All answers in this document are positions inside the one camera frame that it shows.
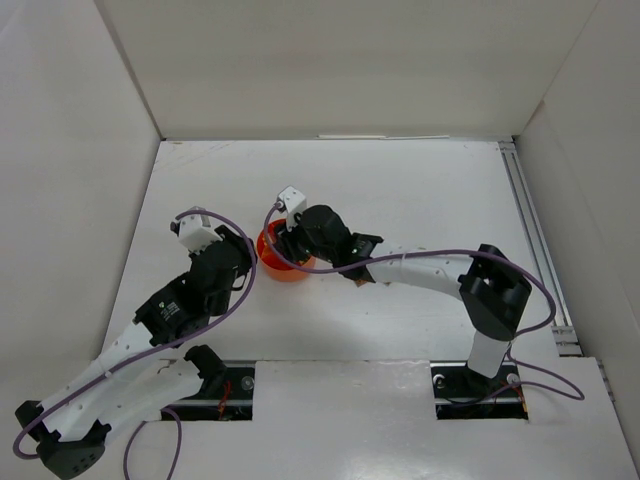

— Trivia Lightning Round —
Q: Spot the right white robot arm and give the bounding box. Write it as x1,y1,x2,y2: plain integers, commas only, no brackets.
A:
264,201,532,378

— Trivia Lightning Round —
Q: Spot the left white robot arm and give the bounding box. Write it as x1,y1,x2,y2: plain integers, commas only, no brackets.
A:
15,216,256,479

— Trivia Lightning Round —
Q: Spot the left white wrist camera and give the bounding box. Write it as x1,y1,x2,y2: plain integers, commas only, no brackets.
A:
170,214,222,255

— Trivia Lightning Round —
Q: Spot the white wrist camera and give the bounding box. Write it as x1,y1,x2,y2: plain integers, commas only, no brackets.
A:
275,186,307,232
170,214,222,255

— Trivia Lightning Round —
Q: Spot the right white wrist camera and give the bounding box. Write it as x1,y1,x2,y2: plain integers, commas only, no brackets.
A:
275,186,307,232

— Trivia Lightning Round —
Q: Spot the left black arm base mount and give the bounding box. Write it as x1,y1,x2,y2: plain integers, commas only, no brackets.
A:
167,345,256,422

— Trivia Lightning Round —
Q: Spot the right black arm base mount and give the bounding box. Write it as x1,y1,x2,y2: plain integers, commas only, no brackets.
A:
430,362,529,420

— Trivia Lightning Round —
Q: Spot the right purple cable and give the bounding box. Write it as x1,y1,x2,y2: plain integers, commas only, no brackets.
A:
263,202,585,403

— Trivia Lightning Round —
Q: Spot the aluminium rail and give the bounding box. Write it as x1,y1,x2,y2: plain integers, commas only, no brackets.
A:
498,140,583,357

